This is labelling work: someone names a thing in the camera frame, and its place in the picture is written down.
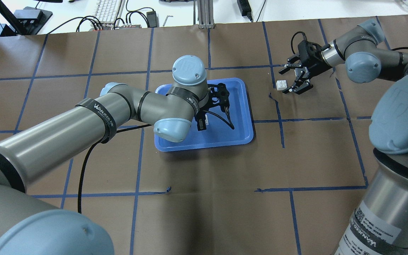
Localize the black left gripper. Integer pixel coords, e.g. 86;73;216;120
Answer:
197;83;231;131

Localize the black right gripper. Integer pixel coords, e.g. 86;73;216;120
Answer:
278;40;332;95

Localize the white block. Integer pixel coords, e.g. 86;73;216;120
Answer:
275;80;288;91

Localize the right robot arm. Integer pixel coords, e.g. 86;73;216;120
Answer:
279;19;408;255

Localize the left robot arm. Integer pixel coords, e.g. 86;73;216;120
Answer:
0;55;210;255

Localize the black power adapter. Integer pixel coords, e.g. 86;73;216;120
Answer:
236;0;253;22

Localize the brown paper table cover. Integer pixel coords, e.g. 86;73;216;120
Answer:
0;17;392;255

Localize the white keyboard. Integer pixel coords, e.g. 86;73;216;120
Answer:
92;0;125;25

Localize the black monitor stand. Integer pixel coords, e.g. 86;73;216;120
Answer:
0;0;52;35

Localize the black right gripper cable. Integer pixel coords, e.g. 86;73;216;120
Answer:
291;31;309;55

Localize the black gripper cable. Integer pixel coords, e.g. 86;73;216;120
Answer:
78;110;234;214
291;31;309;55

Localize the aluminium frame post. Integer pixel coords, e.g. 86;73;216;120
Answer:
197;0;214;29

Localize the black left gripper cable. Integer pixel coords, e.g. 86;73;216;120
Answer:
78;110;234;214

